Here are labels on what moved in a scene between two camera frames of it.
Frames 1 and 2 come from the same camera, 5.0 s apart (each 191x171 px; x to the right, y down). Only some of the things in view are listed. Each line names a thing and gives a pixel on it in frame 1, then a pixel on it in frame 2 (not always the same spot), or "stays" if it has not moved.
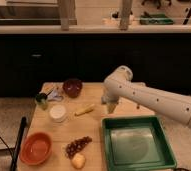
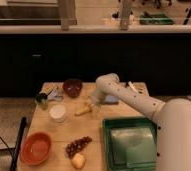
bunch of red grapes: (75, 147) stays
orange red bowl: (35, 148) stays
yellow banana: (85, 110) stays
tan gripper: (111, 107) -> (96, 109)
